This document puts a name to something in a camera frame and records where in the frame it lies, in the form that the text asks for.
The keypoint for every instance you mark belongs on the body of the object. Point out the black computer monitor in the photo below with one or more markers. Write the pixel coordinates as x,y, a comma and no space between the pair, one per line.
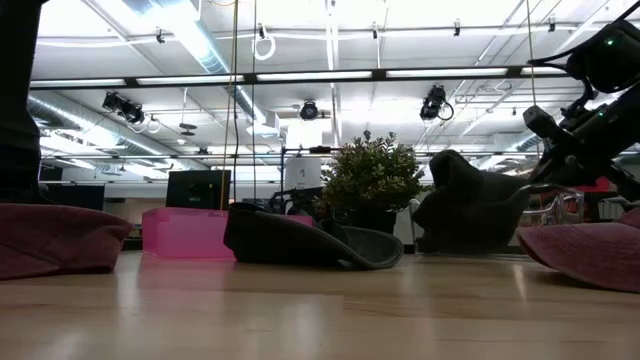
199,189

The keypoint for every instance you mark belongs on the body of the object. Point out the black overhead camera pair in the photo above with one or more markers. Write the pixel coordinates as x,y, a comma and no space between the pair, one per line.
125,107

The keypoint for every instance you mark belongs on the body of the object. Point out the clear plastic bin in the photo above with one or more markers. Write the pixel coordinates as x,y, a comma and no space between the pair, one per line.
555,210

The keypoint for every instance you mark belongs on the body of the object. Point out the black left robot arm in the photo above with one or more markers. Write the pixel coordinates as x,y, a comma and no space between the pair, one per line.
17,100

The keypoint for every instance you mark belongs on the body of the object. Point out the pink translucent plastic bin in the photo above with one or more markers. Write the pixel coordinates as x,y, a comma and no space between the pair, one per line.
185,232

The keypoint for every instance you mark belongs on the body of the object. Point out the green leafy plant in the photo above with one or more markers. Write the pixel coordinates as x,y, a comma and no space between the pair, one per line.
372,175

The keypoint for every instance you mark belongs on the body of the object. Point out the white pillar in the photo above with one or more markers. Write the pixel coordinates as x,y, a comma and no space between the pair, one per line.
303,172

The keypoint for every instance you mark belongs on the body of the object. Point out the red storage bin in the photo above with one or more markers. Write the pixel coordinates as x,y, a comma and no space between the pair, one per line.
597,186

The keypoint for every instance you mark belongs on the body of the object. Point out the black frame beam with lights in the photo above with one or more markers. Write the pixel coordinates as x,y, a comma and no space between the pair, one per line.
300,76

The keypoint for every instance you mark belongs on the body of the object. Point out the black plant pot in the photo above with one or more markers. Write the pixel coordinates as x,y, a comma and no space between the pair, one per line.
372,221

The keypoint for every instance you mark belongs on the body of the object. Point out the maroon cap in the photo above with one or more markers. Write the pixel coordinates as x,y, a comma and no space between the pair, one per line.
55,240
590,250

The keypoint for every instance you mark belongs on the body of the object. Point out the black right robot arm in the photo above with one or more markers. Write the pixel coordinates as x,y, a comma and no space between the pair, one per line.
612,55

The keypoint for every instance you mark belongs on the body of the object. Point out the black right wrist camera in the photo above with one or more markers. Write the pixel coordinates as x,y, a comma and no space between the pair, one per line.
540,122

